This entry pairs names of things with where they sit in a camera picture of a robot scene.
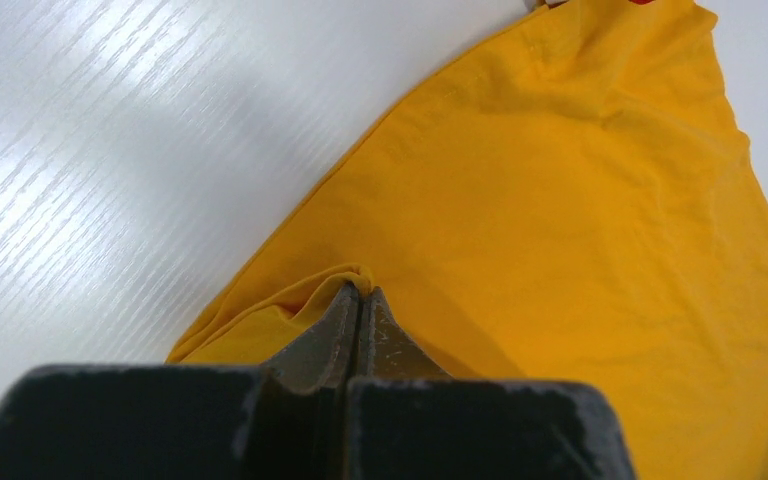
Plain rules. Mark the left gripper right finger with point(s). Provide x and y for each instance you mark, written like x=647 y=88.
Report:
x=407 y=418

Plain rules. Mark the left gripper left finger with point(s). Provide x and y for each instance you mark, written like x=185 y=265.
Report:
x=281 y=419

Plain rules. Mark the yellow t shirt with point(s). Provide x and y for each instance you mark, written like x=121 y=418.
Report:
x=571 y=199

